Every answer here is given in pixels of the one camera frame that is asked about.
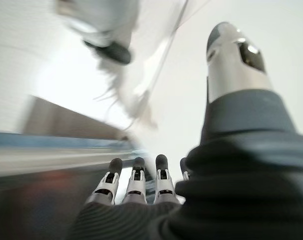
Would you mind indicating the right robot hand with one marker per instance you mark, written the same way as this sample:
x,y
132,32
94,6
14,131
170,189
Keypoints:
x,y
241,175

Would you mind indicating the dishwasher door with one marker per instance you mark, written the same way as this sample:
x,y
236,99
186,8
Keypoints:
x,y
66,160

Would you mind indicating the blurred white robot body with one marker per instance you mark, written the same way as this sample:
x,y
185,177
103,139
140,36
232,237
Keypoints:
x,y
104,17

